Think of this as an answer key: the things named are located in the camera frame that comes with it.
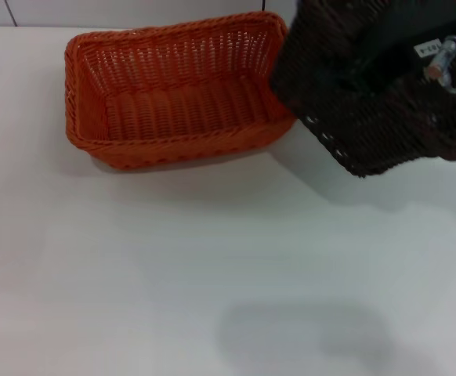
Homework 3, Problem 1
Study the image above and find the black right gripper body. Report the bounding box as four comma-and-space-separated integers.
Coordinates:
339, 0, 456, 86

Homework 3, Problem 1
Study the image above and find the dark brown woven basket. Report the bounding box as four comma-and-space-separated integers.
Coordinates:
269, 0, 456, 179

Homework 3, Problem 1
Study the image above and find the orange woven plastic basket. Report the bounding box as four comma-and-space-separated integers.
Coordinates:
63, 10, 296, 172

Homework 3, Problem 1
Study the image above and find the silver cylindrical connector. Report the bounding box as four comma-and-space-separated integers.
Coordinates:
425, 34, 456, 86

